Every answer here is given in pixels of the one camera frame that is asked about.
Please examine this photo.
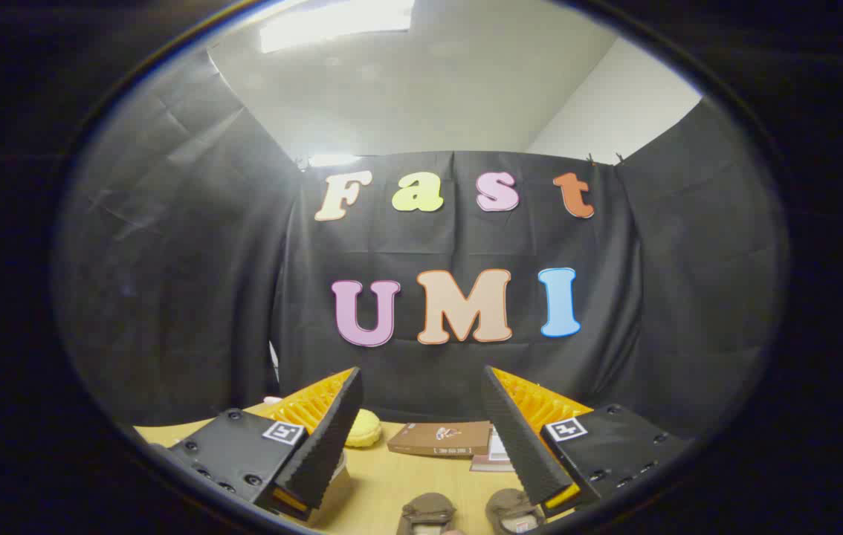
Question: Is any ceiling light panel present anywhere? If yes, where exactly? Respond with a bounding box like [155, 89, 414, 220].
[258, 0, 416, 54]

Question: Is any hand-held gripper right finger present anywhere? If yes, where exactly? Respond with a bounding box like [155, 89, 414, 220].
[481, 366, 694, 518]

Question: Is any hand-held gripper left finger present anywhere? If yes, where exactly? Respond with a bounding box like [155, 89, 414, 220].
[146, 366, 364, 522]

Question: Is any yellow round plush cushion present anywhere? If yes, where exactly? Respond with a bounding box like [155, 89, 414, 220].
[344, 409, 384, 449]

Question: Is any brown cover book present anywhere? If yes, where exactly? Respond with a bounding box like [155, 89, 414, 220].
[387, 421, 494, 457]

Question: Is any brown fuzzy shoe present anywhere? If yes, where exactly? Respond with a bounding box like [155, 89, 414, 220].
[485, 488, 546, 535]
[396, 492, 459, 535]

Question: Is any black backdrop cloth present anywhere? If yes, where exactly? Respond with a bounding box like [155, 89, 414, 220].
[54, 52, 790, 439]

